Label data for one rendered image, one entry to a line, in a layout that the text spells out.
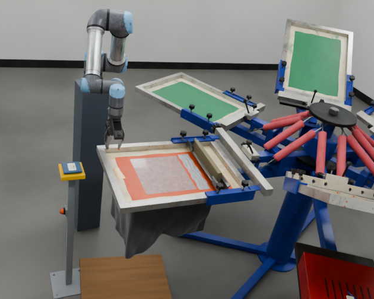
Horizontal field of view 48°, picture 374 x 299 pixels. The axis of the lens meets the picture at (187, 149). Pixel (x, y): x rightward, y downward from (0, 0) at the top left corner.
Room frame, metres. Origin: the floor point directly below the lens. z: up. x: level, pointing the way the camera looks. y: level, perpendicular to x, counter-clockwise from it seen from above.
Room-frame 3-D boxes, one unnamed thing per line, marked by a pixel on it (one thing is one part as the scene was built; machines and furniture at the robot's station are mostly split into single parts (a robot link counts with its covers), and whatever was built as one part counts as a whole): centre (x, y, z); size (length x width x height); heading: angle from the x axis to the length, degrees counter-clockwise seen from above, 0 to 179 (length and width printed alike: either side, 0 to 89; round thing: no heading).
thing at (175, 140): (2.41, -0.03, 0.98); 0.30 x 0.05 x 0.07; 118
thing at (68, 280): (1.90, 0.61, 0.48); 0.22 x 0.22 x 0.96; 28
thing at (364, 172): (2.54, -0.88, 0.99); 0.82 x 0.79 x 0.12; 118
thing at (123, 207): (2.05, 0.06, 0.97); 0.79 x 0.58 x 0.04; 118
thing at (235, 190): (1.92, -0.29, 0.98); 0.30 x 0.05 x 0.07; 118
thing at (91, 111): (2.50, 0.69, 0.60); 0.18 x 0.18 x 1.20; 34
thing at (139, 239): (1.84, 0.01, 0.74); 0.46 x 0.04 x 0.42; 118
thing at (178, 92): (3.03, -0.11, 1.05); 1.08 x 0.61 x 0.23; 58
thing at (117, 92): (1.93, 0.40, 1.44); 0.09 x 0.08 x 0.11; 14
